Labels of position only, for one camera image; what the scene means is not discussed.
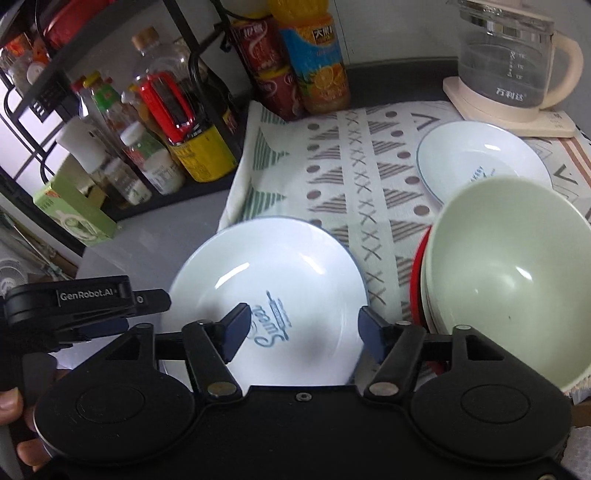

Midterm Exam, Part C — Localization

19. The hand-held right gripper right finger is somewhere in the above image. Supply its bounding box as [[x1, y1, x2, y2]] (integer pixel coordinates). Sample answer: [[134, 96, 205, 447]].
[[358, 306, 509, 400]]

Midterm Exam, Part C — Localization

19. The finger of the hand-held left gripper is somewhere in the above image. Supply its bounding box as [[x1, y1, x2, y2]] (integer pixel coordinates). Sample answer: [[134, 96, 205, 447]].
[[130, 289, 173, 310], [55, 318, 129, 343]]

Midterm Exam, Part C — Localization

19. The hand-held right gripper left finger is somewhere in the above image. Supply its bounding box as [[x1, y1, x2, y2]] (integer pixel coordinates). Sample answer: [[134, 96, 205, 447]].
[[99, 302, 252, 400]]

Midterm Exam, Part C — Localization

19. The red and black bowl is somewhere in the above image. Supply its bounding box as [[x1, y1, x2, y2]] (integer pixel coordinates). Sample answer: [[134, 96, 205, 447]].
[[409, 226, 446, 377]]

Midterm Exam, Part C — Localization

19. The white plate rolling pin print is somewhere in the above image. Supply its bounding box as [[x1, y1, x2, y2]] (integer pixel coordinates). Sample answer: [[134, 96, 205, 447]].
[[167, 217, 368, 387]]

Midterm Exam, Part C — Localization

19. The person's left hand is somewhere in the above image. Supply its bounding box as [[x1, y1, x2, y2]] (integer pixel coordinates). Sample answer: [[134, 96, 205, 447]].
[[0, 387, 51, 468]]

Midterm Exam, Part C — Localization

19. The white fan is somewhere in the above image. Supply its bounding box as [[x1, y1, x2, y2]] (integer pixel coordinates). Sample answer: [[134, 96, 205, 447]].
[[0, 258, 29, 297]]

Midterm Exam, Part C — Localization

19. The green cardboard box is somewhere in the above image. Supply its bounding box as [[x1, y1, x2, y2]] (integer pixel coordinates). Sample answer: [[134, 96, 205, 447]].
[[32, 182, 122, 241]]

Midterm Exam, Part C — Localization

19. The small clear jar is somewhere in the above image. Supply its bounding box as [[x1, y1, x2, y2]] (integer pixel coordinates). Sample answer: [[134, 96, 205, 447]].
[[102, 159, 153, 206]]

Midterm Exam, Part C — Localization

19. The oil bottle yellow label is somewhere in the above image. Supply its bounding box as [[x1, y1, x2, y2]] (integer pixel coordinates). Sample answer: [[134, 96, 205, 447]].
[[130, 27, 238, 183]]

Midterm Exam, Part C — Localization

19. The white capped bottle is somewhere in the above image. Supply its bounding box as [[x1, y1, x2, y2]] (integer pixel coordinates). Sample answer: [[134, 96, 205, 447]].
[[55, 115, 112, 185]]

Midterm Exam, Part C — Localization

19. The patterned fringed cloth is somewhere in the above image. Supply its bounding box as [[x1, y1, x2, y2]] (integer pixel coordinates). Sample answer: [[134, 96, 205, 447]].
[[217, 99, 591, 402]]

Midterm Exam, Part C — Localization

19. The red capped bottle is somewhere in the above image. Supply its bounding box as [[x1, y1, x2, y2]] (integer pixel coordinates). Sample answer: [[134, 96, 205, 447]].
[[69, 76, 100, 134]]

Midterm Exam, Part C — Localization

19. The green label bottle yellow cap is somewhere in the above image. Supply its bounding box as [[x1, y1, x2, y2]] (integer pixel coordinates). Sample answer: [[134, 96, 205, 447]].
[[90, 74, 139, 139]]

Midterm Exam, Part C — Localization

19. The white plate blue lettering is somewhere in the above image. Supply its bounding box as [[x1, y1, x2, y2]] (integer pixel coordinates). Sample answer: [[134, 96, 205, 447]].
[[416, 121, 554, 208]]

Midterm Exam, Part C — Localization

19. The red drink can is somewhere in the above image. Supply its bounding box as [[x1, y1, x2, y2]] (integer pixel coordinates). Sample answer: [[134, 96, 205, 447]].
[[229, 16, 284, 75], [254, 65, 305, 121]]

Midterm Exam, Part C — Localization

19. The black metal rack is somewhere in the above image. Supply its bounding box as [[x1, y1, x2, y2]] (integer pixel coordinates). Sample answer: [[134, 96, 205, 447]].
[[0, 0, 245, 222]]

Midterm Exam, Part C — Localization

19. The orange juice bottle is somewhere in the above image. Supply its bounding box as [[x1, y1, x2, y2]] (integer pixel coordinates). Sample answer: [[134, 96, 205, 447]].
[[268, 0, 352, 116]]

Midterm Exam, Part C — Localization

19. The red plastic basin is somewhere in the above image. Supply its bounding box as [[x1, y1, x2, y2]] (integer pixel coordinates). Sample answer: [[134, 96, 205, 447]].
[[44, 0, 121, 49]]

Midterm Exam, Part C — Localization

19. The cream kettle base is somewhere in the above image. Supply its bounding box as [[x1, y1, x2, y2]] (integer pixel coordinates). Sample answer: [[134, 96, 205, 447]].
[[442, 76, 578, 138]]

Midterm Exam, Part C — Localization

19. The red handled tool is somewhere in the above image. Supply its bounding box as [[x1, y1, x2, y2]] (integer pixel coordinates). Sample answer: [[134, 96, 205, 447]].
[[137, 71, 200, 145]]

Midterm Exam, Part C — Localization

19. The glass kettle cream handle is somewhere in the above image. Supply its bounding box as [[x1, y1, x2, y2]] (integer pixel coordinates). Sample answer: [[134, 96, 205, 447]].
[[445, 0, 585, 109]]

